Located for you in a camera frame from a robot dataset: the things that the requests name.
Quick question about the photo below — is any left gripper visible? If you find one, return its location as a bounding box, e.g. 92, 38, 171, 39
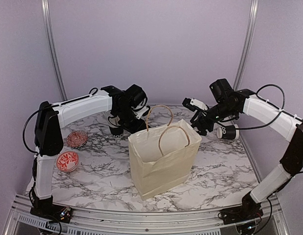
115, 106, 146, 137

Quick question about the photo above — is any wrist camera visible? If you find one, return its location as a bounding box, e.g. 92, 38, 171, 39
133, 105, 151, 119
182, 98, 209, 112

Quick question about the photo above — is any front aluminium rail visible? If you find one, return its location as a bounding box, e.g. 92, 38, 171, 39
4, 195, 289, 235

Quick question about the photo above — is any cream paper bag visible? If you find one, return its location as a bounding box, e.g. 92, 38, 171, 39
128, 119, 202, 200

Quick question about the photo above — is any red patterned bowl dark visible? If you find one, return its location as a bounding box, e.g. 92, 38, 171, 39
66, 130, 88, 149

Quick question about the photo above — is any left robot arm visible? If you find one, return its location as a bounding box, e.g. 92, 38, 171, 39
29, 84, 150, 218

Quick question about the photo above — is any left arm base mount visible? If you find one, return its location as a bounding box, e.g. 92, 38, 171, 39
30, 197, 73, 224

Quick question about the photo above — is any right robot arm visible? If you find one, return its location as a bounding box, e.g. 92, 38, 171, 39
183, 78, 303, 219

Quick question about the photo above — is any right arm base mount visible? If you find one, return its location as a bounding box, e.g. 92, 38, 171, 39
218, 192, 264, 225

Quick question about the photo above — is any aluminium frame post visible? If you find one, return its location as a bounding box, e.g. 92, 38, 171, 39
233, 0, 259, 90
41, 0, 67, 101

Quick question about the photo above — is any right aluminium frame post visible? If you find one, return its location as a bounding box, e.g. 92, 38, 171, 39
233, 0, 259, 90

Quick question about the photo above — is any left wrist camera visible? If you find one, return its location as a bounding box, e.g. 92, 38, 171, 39
133, 105, 151, 119

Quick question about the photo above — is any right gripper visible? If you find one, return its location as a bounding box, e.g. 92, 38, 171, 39
187, 101, 237, 135

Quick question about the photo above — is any black cup holding straws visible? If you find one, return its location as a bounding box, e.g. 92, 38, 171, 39
107, 116, 124, 139

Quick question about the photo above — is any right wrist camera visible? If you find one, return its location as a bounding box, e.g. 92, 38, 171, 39
182, 98, 209, 112

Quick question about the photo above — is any left aluminium frame post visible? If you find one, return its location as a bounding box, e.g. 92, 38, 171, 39
41, 0, 67, 101

